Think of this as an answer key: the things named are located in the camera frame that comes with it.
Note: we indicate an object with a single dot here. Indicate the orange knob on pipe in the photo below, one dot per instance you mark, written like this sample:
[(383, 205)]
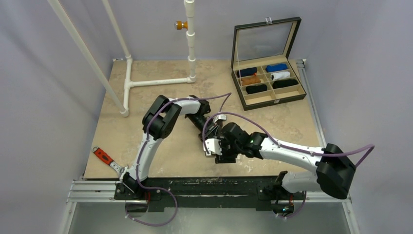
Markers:
[(181, 25)]

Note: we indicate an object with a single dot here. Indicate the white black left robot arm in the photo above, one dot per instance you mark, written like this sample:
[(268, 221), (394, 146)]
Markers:
[(158, 124)]

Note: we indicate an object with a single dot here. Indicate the navy rolled underwear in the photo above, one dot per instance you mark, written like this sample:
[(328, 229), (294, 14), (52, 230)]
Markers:
[(247, 72)]

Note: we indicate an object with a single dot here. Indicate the blue rolled underwear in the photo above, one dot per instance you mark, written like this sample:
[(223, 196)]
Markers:
[(275, 68)]

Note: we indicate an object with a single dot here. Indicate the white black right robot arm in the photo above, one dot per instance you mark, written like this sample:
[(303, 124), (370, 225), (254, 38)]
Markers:
[(325, 169)]

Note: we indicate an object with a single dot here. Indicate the white rolled underwear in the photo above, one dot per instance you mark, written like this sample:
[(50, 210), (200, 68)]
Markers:
[(280, 75)]

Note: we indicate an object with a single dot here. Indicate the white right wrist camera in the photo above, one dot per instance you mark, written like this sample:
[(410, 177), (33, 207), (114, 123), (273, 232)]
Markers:
[(212, 147)]

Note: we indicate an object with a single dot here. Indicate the beige compartment organizer box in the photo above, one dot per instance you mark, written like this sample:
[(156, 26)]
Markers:
[(259, 45)]

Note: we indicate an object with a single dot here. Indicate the black rolled underwear right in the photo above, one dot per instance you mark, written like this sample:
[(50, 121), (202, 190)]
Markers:
[(284, 83)]

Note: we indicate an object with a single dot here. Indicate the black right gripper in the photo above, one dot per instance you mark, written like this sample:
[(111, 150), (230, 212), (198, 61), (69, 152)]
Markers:
[(222, 156)]

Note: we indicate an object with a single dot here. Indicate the white pvc pipe frame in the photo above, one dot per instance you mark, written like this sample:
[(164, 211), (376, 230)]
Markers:
[(123, 105)]

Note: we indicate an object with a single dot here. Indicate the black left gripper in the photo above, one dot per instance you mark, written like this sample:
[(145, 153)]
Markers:
[(212, 128)]

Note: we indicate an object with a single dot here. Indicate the red handled clamp tool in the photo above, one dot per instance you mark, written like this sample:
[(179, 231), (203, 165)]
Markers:
[(104, 157)]

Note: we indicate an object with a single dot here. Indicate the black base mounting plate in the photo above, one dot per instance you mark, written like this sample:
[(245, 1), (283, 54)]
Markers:
[(262, 193)]

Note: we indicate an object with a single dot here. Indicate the brown rolled underwear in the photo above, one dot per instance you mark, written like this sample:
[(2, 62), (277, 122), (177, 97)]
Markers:
[(254, 79)]

